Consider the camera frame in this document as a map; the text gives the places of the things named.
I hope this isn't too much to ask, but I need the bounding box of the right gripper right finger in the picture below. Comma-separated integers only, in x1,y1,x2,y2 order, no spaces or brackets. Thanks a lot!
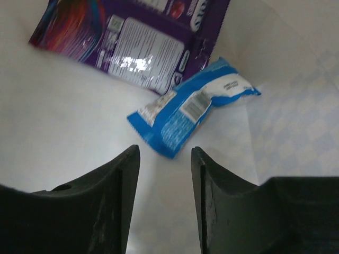
191,147,338,253

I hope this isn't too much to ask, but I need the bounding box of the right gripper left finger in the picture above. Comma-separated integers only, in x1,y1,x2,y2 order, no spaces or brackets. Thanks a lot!
1,145,140,253

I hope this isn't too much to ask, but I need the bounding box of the blue checkered paper bag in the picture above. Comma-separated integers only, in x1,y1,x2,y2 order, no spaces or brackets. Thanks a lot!
1,1,338,253

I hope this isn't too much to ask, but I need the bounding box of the blue white snack pack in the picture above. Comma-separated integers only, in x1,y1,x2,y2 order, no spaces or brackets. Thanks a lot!
127,58,261,159

